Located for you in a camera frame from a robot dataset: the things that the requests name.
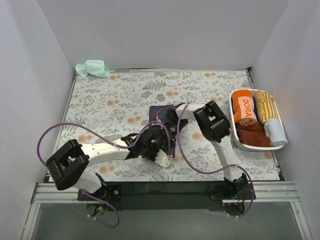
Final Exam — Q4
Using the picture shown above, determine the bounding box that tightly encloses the dark grey towel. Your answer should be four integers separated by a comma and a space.
149, 105, 176, 157

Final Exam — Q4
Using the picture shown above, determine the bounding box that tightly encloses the orange peach printed towel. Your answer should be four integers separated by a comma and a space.
231, 89, 257, 126

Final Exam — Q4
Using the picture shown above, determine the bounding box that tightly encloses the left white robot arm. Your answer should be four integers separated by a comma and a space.
46, 128, 171, 200

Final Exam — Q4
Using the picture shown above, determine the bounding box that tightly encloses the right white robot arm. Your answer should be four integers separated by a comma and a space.
166, 100, 250, 199

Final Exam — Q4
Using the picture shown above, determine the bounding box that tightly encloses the floral table mat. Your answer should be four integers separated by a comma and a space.
48, 70, 280, 183

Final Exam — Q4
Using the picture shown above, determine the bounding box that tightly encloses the brown rolled towel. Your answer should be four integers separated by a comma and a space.
236, 129, 272, 148
235, 121, 265, 132

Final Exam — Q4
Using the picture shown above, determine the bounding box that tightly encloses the mint green towel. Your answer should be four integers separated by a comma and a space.
75, 60, 111, 78

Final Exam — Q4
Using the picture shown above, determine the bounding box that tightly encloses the yellow patterned rolled towel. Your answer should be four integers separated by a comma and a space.
254, 90, 279, 124

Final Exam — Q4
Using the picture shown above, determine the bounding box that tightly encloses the light blue rolled towel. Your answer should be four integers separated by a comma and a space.
264, 118, 288, 147

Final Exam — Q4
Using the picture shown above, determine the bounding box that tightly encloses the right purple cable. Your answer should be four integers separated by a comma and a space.
153, 103, 256, 219

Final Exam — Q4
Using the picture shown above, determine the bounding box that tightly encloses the purple cable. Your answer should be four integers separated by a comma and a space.
153, 103, 256, 219
37, 122, 175, 228

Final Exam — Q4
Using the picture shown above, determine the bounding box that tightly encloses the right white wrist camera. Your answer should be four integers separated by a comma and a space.
150, 113, 163, 126

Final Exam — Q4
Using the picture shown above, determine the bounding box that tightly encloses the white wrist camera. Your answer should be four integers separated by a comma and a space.
154, 149, 174, 168
150, 113, 163, 126

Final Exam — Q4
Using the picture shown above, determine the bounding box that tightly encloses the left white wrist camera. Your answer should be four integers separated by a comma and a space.
154, 149, 174, 168

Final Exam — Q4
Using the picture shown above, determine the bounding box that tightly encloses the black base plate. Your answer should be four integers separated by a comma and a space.
77, 181, 256, 213

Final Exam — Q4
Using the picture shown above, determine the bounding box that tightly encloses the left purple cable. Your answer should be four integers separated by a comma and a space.
37, 122, 175, 228

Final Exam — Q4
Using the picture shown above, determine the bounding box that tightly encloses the aluminium frame rail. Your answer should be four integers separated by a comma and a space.
31, 181, 300, 203

